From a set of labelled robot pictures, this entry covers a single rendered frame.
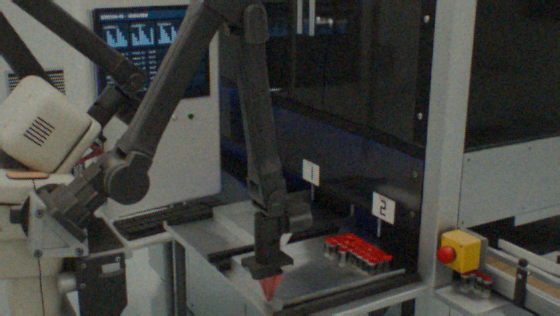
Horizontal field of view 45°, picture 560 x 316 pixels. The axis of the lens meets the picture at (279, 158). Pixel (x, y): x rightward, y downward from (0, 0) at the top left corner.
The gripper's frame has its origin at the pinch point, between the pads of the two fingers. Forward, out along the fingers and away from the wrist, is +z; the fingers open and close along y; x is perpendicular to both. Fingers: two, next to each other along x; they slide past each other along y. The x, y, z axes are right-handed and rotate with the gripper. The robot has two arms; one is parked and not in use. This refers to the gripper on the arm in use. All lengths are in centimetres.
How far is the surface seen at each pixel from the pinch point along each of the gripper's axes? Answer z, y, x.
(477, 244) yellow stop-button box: -11.4, 41.7, -20.9
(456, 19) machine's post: -60, 39, -12
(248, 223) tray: 2.2, 18.5, 45.3
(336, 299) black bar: 0.7, 13.3, -7.6
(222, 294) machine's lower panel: 58, 37, 105
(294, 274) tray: 2.2, 13.2, 10.3
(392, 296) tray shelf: 2.6, 27.4, -10.0
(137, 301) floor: 90, 23, 175
